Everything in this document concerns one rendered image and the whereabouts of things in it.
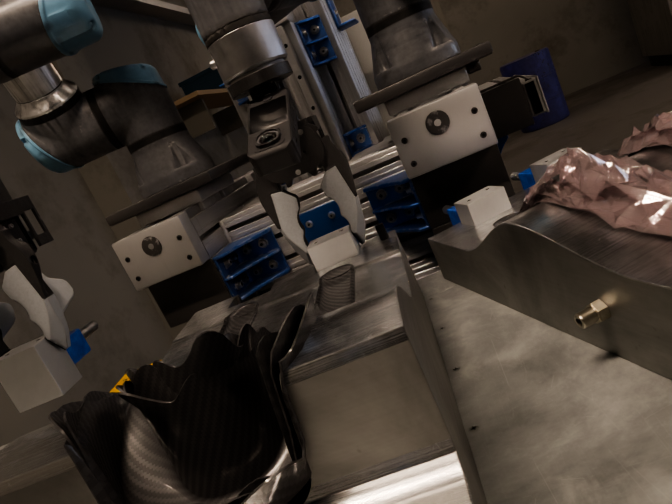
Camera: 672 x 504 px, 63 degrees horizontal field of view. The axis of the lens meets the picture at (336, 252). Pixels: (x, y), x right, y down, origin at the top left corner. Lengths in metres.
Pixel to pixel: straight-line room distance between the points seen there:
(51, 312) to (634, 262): 0.49
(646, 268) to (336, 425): 0.21
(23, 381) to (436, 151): 0.58
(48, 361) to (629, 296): 0.49
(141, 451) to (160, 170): 0.74
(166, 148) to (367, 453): 0.85
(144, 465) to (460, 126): 0.61
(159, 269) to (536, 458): 0.72
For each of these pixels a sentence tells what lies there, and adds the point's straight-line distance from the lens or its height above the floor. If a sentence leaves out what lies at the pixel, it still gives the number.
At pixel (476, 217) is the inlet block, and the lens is 0.65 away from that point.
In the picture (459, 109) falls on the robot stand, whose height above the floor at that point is 0.97.
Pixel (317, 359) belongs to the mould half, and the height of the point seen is 0.93.
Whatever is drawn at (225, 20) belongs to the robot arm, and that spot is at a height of 1.16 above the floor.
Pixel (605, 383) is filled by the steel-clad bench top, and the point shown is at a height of 0.80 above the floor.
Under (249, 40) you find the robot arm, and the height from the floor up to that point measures 1.13.
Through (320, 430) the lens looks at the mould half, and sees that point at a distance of 0.28.
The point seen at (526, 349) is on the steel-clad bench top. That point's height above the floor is 0.80.
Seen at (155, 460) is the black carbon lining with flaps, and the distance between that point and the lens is 0.37.
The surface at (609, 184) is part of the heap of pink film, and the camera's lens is 0.46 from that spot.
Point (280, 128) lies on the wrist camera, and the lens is 0.53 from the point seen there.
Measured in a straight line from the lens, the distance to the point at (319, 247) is 0.59.
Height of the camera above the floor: 1.03
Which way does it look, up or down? 13 degrees down
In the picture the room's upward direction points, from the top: 25 degrees counter-clockwise
